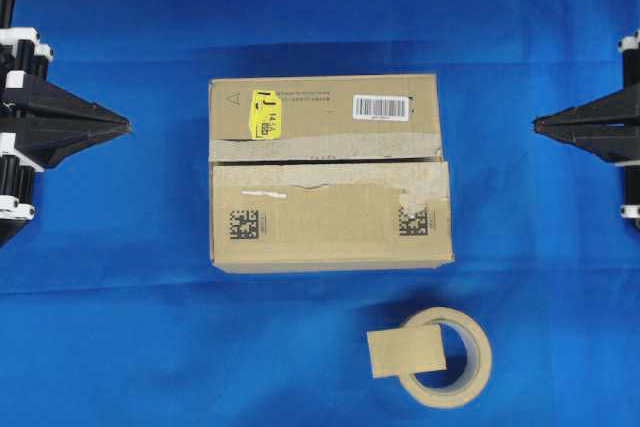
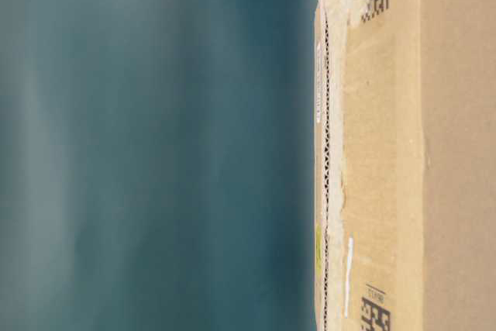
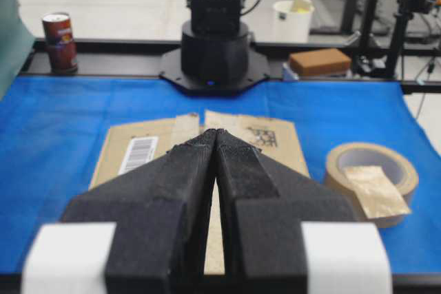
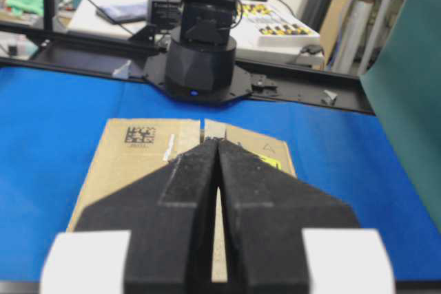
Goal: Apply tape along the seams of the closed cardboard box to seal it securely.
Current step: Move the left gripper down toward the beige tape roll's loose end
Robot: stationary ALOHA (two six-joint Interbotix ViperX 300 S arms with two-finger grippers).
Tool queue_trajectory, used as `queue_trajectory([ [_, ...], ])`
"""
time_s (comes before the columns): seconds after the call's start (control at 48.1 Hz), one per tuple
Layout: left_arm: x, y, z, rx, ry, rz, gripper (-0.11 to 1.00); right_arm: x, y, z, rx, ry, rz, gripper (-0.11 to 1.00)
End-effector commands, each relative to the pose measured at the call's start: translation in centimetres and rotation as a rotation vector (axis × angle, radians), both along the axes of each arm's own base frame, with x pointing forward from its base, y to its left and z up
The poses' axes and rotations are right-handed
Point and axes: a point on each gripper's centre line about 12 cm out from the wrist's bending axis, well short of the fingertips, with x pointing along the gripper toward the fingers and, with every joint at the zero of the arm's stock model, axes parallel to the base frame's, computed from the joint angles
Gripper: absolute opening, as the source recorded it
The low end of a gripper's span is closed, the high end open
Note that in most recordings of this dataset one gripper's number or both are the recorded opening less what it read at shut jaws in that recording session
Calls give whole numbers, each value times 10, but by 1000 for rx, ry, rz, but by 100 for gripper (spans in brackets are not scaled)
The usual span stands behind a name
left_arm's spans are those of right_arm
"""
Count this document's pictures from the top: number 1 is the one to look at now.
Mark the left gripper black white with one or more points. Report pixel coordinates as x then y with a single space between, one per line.
28 146

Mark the brown cardboard box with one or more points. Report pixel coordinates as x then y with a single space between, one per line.
327 173

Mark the beige cut tape piece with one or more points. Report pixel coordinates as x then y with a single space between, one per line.
406 350

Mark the beige masking tape roll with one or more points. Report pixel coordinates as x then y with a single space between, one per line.
479 359

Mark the blue table cloth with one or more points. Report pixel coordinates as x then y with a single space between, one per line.
113 315

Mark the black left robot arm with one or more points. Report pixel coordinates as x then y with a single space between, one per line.
41 123

